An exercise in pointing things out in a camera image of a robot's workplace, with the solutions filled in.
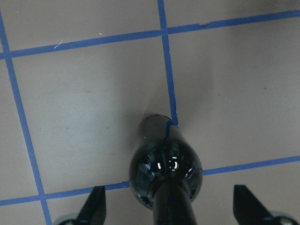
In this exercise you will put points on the dark wine bottle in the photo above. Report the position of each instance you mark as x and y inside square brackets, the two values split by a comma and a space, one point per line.
[165, 173]

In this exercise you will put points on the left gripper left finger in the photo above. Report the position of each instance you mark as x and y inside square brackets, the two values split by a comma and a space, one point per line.
[94, 210]

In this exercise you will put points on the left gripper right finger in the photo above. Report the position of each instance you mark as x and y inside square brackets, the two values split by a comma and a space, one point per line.
[248, 210]

